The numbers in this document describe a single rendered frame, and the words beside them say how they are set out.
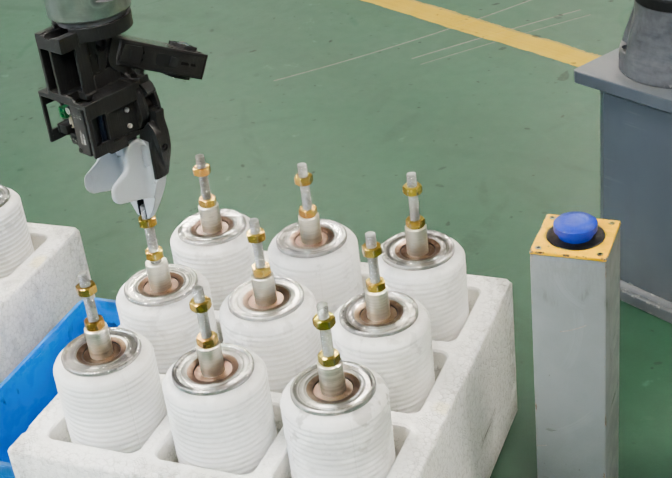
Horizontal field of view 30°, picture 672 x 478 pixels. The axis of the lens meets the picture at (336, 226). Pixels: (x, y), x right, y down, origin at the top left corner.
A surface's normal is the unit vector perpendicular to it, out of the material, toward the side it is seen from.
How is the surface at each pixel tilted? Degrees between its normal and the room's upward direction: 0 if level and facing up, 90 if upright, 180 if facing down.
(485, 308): 0
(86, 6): 90
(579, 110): 0
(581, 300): 90
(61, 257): 90
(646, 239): 90
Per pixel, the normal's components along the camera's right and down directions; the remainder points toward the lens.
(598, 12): -0.11, -0.87
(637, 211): -0.76, 0.39
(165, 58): 0.72, 0.31
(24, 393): 0.93, 0.06
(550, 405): -0.36, 0.50
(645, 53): -0.79, 0.10
